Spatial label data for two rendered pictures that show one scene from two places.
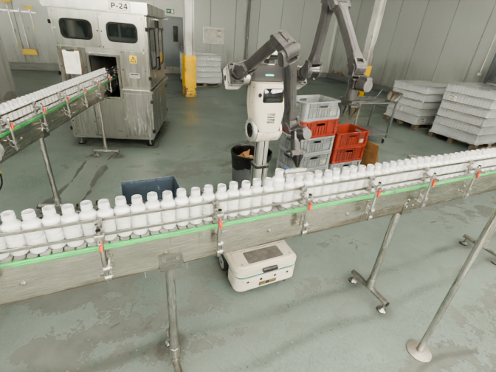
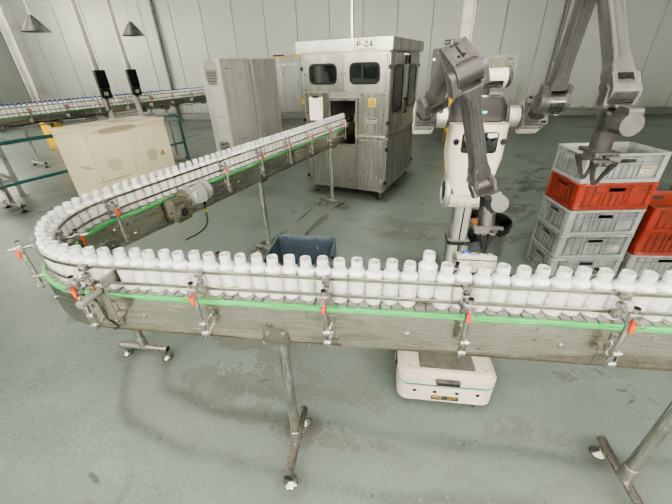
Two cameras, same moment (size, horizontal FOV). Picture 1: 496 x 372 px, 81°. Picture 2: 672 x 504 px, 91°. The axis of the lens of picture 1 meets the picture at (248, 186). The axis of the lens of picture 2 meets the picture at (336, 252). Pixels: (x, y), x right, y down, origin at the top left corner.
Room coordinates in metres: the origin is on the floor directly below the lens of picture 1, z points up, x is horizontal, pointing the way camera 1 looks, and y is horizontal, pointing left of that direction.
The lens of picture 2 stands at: (0.34, -0.41, 1.73)
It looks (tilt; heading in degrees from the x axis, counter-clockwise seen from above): 30 degrees down; 35
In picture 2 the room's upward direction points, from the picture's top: 2 degrees counter-clockwise
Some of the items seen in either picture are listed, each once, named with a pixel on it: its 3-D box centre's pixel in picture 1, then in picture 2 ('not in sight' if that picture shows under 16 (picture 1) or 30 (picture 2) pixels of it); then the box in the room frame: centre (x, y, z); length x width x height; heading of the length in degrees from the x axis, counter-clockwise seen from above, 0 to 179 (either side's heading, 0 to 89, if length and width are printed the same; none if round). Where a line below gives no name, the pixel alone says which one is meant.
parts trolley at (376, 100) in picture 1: (365, 116); not in sight; (5.72, -2.17, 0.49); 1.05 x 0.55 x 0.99; 117
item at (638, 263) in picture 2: (335, 163); (646, 255); (4.11, -1.30, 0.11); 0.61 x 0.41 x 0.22; 119
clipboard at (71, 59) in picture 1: (71, 61); (315, 108); (4.24, 2.57, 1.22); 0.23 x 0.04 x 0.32; 99
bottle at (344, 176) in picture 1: (342, 182); (557, 291); (1.42, -0.51, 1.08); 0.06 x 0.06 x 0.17
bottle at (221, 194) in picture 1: (221, 201); (339, 280); (1.11, 0.11, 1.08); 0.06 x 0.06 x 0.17
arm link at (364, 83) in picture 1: (362, 77); (624, 109); (1.55, -0.52, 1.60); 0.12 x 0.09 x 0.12; 27
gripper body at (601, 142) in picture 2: (350, 95); (601, 142); (1.59, -0.50, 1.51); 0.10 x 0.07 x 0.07; 27
